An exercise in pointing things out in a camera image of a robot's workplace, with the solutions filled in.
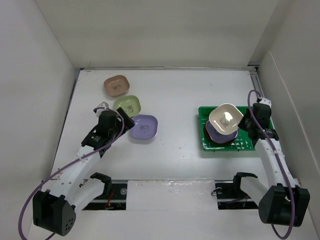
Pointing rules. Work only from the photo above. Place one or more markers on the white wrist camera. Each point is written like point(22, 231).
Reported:
point(265, 101)
point(104, 106)

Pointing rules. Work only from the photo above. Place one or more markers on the pink square panda plate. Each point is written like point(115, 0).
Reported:
point(116, 85)

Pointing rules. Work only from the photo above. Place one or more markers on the red round plate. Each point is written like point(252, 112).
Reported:
point(207, 135)

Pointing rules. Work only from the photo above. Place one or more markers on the green plastic bin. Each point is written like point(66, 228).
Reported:
point(239, 140)

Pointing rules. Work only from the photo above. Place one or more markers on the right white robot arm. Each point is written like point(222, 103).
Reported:
point(283, 201)

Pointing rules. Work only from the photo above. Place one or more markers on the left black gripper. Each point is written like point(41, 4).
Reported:
point(128, 122)

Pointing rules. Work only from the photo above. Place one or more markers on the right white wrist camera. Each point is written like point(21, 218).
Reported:
point(265, 101)

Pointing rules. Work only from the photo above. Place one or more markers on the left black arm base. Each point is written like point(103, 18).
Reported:
point(116, 200)

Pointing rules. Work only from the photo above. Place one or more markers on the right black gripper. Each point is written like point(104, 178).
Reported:
point(241, 123)

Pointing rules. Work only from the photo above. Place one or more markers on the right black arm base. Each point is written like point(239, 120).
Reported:
point(229, 198)

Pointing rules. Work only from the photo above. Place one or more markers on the cream square panda plate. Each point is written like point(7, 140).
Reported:
point(225, 118)

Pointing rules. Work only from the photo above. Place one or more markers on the green square panda plate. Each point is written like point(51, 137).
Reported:
point(130, 104)

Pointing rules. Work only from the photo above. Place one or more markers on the purple square plate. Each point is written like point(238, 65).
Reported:
point(145, 127)
point(220, 136)

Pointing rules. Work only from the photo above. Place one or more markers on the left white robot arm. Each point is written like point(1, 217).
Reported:
point(56, 208)

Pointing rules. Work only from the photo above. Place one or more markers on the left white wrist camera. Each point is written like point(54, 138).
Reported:
point(104, 106)

